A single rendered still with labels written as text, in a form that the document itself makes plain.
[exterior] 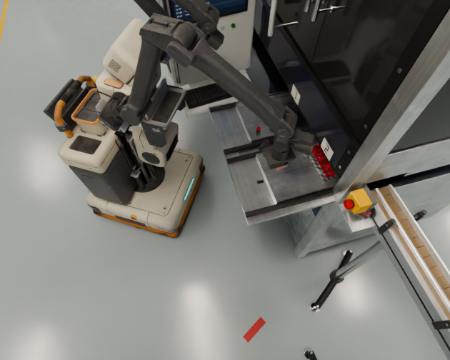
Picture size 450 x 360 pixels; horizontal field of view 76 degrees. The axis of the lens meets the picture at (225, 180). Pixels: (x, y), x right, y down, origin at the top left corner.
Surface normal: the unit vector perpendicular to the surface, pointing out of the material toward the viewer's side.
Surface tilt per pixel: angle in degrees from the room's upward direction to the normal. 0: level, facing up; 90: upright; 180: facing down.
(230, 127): 0
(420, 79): 90
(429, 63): 90
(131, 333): 0
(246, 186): 0
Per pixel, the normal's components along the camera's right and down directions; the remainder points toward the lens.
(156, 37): -0.31, 0.80
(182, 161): -0.01, -0.51
